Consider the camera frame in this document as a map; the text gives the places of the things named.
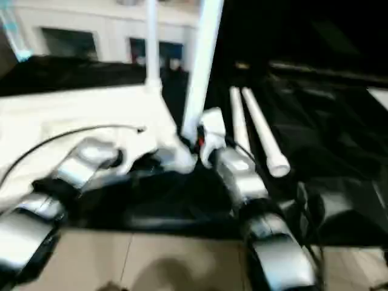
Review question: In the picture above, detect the black metal bar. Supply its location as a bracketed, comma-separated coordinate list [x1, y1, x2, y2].
[269, 60, 388, 81]

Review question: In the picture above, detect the white plastic table leg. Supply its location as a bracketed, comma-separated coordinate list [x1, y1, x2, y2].
[180, 0, 226, 144]
[144, 0, 164, 93]
[241, 87, 291, 179]
[229, 87, 253, 156]

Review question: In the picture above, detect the black mat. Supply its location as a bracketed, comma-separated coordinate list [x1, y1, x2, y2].
[0, 55, 388, 246]

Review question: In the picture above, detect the white cabinet with glass doors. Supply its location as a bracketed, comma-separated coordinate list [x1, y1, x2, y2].
[0, 0, 202, 69]

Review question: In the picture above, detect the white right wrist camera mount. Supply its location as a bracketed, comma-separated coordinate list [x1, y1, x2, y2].
[196, 107, 229, 168]

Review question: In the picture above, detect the white plastic table top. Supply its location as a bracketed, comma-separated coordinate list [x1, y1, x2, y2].
[0, 83, 198, 210]

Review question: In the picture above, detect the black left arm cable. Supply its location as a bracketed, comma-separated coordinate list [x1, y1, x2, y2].
[0, 124, 147, 184]

